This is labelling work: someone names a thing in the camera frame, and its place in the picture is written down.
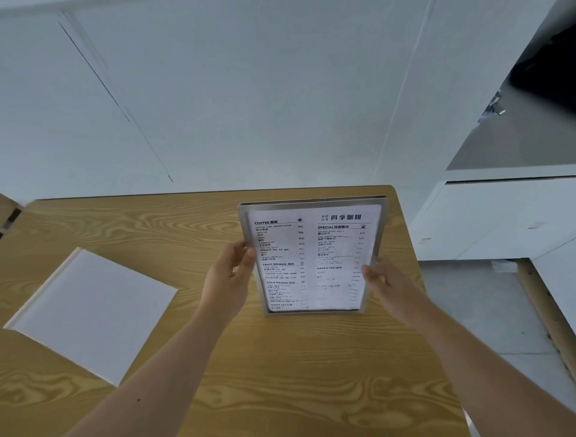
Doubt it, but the person's left hand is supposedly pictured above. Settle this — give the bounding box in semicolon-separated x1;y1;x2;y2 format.
197;241;258;323

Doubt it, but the person's right hand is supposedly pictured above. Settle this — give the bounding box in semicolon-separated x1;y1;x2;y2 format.
361;255;427;330

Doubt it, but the grey framed menu stand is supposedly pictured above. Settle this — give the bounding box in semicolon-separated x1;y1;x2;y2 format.
237;194;389;318

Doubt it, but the white paper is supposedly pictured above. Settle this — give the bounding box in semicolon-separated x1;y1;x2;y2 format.
2;246;180;388

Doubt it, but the person's left forearm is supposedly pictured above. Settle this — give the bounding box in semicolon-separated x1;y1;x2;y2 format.
65;306;236;437

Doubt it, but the person's right forearm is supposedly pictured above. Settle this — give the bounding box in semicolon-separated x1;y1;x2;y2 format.
400;300;576;437

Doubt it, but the wooden plank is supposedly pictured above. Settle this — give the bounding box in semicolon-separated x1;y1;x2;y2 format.
515;258;576;384

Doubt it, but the small metal object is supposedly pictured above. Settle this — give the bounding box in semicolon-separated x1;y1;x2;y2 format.
483;89;508;119

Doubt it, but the neighbouring wooden table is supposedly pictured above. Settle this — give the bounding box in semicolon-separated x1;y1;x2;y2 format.
0;192;24;240

